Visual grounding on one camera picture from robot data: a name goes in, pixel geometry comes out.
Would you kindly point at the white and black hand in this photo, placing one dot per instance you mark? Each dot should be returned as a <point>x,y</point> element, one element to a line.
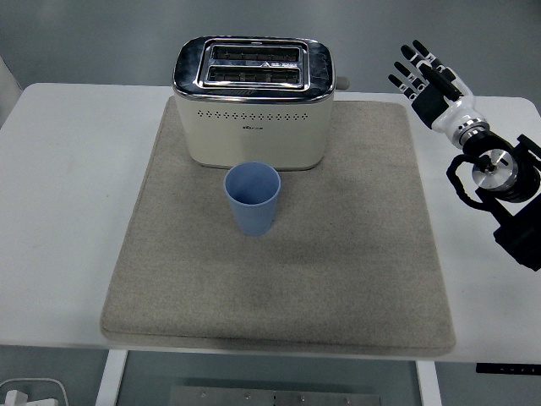
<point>454,116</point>

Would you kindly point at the blue ribbed plastic cup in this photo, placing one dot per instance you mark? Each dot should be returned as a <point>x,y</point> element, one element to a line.
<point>253,220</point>

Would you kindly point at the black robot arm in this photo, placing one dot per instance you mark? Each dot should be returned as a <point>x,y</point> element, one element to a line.
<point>520,241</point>

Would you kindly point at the cream and chrome toaster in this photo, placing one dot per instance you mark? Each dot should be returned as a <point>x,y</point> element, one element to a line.
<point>253,135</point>

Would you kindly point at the black table control panel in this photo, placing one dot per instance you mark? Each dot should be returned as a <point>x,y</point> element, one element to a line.
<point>507,368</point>

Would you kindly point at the beige fabric mat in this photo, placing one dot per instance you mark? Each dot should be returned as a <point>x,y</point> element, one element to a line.
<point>262,287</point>

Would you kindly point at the white table leg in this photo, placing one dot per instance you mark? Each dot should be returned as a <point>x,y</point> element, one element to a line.
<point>429,385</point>
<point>110,380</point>

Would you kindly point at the grey metal plate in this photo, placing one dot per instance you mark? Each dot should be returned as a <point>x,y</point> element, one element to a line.
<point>274,397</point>

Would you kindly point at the white plastic tray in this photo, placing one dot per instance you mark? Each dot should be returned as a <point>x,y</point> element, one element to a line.
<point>59,391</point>

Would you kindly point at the white plug block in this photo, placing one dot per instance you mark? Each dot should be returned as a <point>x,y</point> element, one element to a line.
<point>17,398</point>

